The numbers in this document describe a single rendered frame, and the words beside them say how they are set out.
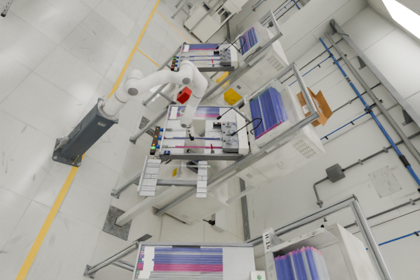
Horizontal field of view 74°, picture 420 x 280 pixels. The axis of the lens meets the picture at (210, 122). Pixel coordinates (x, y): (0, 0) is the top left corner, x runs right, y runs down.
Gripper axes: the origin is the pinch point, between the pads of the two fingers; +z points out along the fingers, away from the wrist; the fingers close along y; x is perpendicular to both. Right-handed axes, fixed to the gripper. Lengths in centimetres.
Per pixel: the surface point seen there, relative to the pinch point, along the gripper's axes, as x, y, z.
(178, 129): 13.6, 11.8, -1.2
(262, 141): -60, -22, -9
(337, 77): -195, 183, 77
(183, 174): 13.2, -16.2, 30.1
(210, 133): -15.8, 7.5, 3.8
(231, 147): -34.8, -15.6, 0.9
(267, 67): -84, 124, 11
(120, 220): 69, -52, 42
